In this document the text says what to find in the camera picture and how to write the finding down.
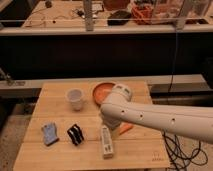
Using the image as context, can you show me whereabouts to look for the black white striped eraser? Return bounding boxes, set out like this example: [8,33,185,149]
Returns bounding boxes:
[67,124,84,146]

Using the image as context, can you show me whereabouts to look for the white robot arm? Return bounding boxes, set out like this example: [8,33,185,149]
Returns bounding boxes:
[100,84,213,144]

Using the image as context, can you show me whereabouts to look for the orange wooden bowl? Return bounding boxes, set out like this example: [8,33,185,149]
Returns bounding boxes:
[92,82,114,106]

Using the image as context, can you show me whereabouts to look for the translucent plastic cup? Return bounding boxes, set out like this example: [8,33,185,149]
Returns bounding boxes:
[66,88,84,111]

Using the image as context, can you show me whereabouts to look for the orange toy carrot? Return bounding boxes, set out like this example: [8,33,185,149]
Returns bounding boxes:
[119,123,133,135]

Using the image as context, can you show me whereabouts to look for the white tube with cap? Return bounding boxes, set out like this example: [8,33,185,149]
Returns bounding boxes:
[101,125,114,159]

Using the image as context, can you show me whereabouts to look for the black pouch on bench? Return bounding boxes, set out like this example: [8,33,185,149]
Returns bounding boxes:
[107,10,131,26]

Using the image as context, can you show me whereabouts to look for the orange crate on bench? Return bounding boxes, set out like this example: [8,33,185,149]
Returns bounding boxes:
[131,5,152,25]

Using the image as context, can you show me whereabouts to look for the grey metal post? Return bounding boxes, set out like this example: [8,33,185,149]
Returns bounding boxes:
[83,0,94,31]

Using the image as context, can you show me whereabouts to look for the black floor cables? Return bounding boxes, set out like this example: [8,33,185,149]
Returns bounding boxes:
[161,131,209,171]

